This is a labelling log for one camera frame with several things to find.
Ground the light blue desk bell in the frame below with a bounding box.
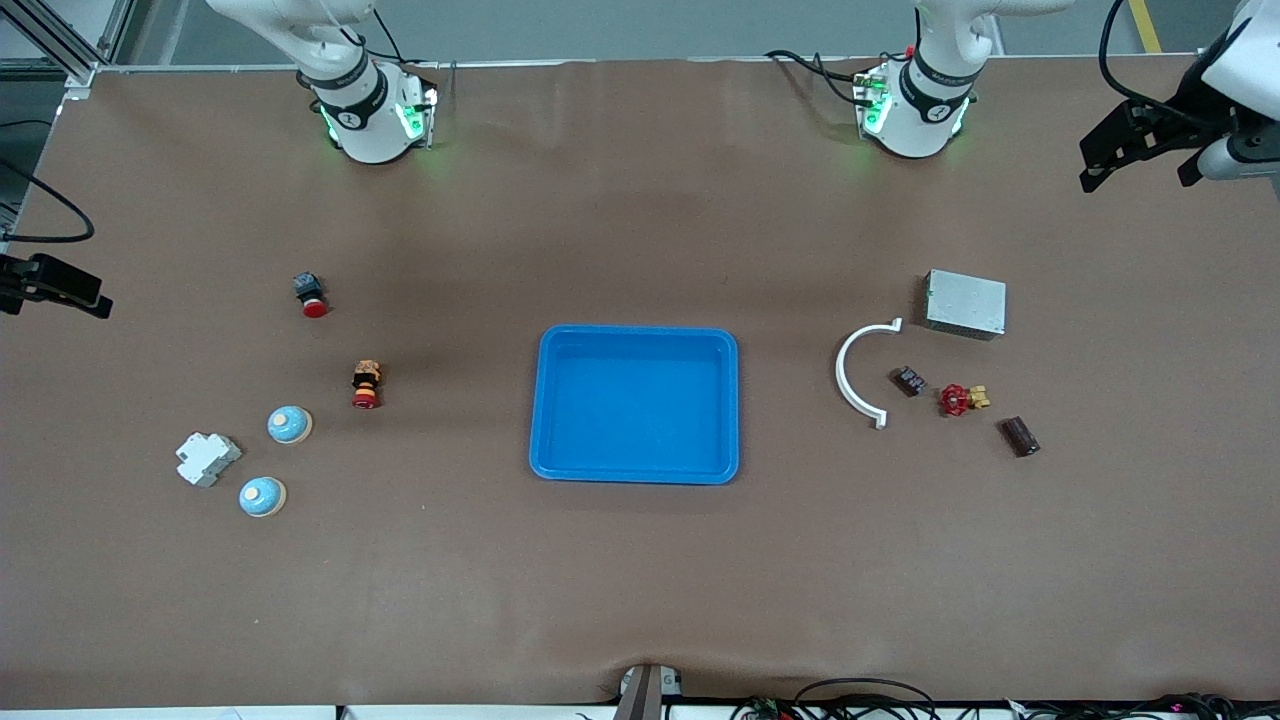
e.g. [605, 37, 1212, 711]
[239, 475, 288, 519]
[266, 405, 313, 446]

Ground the dark brown rectangular block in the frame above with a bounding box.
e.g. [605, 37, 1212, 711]
[1000, 415, 1042, 459]

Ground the white circuit breaker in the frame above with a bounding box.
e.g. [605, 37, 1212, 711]
[176, 432, 243, 488]

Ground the silver metal box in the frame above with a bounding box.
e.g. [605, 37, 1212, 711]
[923, 269, 1008, 342]

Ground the red handwheel brass valve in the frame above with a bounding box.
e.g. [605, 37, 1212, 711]
[938, 383, 992, 418]

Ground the blue plastic tray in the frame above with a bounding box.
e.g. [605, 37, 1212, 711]
[528, 324, 741, 486]

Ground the brown table cover sheet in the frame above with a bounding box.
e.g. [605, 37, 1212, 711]
[0, 55, 1280, 711]

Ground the black left arm base cable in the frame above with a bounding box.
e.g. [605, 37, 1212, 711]
[765, 48, 871, 106]

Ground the black arm base cable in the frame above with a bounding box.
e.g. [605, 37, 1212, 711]
[765, 48, 871, 106]
[368, 8, 406, 66]

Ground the white curved plastic bracket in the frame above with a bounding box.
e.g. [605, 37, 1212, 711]
[835, 318, 904, 430]

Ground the black right arm base cable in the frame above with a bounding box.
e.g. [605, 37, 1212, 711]
[368, 8, 406, 66]

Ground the black cable bundle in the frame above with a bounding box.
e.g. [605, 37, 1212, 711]
[1010, 692, 1280, 720]

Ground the black looped cable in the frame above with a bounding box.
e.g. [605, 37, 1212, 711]
[795, 678, 936, 720]

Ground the grey metal clamp mount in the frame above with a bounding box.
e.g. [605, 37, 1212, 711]
[615, 663, 683, 720]

